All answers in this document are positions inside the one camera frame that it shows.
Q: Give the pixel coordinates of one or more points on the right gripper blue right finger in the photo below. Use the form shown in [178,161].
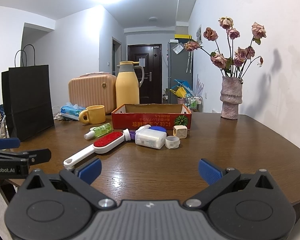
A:
[214,175]

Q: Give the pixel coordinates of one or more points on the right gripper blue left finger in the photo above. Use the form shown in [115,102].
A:
[80,178]

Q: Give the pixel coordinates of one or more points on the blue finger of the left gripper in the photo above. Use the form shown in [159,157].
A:
[7,143]
[32,157]

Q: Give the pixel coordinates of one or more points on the red white lint brush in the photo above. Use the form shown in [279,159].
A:
[100,146]

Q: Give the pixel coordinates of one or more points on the green spray bottle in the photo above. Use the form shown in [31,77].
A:
[98,131]

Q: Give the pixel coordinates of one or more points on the cream cube charger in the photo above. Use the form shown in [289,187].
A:
[180,131]

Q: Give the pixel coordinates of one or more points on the purple gear-shaped cap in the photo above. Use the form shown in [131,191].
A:
[132,135]

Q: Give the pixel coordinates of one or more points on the white plastic jar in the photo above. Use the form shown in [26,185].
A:
[148,137]

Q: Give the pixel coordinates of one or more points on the blue round lid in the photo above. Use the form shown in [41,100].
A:
[158,128]

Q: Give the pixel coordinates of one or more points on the small white tube bottle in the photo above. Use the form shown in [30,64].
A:
[126,133]

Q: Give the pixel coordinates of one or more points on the black paper bag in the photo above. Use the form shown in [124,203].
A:
[26,100]

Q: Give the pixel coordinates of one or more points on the blue tissue pack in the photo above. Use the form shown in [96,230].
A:
[70,111]

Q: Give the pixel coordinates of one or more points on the yellow mug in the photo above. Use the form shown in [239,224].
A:
[93,115]

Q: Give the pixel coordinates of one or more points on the red cardboard box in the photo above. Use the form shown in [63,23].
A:
[133,116]

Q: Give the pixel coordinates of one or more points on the pink ceramic vase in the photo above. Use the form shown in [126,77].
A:
[231,97]

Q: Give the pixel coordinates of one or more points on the yellow watering can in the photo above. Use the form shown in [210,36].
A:
[179,93]

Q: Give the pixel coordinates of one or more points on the pink ribbed suitcase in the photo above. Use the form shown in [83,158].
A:
[93,89]

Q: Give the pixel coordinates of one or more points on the yellow thermos jug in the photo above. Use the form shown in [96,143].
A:
[127,85]

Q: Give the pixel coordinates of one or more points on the grey refrigerator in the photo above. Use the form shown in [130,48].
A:
[178,67]

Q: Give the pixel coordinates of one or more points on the dark entrance door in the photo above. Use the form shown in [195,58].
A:
[151,89]

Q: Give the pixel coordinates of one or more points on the yellow box on fridge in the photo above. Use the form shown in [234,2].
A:
[183,36]

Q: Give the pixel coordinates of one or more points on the wire trolley with bottles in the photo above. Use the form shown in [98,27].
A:
[194,103]

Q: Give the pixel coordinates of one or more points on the wall picture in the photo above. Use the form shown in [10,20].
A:
[199,35]

